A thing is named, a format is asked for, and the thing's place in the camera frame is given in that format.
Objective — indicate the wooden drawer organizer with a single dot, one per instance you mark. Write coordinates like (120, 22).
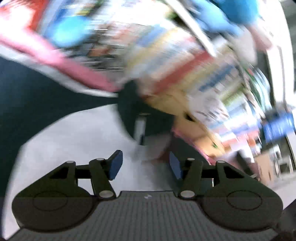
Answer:
(175, 104)

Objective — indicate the blue box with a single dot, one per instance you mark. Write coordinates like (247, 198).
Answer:
(277, 127)

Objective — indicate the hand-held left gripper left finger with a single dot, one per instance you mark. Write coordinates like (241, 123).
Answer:
(115, 164)

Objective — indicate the blue plush ball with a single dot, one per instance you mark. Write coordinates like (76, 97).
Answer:
(67, 32)

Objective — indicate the brown cardboard box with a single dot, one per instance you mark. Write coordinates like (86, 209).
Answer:
(266, 166)

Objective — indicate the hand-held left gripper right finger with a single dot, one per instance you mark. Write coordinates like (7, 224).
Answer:
(175, 165)

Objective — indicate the row of paperback books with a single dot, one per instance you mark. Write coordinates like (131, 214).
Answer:
(231, 97)

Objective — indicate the pink rabbit print blanket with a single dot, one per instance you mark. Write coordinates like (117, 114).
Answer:
(69, 64)

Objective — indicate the navy and white jacket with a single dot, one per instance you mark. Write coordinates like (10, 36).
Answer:
(69, 139)

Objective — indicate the row of tall picture books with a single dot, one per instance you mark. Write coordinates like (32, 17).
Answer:
(150, 46)

